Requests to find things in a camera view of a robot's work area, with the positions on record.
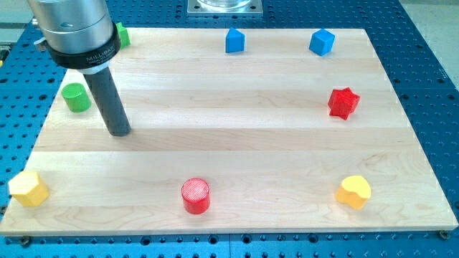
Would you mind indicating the green block behind arm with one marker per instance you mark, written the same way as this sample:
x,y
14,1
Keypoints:
x,y
123,34

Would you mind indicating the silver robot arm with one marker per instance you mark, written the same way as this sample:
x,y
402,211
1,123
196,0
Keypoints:
x,y
78,34

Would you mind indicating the light wooden board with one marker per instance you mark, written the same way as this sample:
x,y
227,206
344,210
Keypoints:
x,y
255,125

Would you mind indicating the red cylinder block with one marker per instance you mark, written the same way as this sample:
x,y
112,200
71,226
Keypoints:
x,y
195,193

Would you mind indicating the blue pentagon prism block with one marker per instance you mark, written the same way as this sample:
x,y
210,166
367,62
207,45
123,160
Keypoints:
x,y
234,41

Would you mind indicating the red star block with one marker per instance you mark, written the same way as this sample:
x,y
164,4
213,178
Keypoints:
x,y
343,102

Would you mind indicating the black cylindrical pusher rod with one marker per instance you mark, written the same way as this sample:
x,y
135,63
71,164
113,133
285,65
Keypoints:
x,y
107,99

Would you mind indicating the blue cube block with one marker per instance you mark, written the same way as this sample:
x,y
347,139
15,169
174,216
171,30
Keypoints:
x,y
321,42

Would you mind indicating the yellow heart block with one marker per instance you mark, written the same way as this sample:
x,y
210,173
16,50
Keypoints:
x,y
354,191

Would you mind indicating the green cylinder block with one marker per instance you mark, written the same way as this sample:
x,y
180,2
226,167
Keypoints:
x,y
76,98

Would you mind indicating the yellow hexagon block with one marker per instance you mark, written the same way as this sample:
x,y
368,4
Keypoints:
x,y
28,188

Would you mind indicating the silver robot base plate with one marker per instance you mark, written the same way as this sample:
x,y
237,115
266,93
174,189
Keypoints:
x,y
224,7

